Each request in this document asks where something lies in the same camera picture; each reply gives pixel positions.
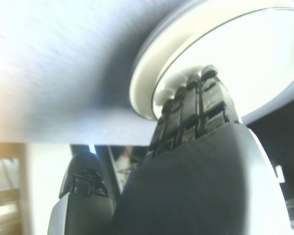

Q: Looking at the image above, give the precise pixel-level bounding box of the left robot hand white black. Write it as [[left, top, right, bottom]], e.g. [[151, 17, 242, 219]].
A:
[[48, 64, 294, 235]]

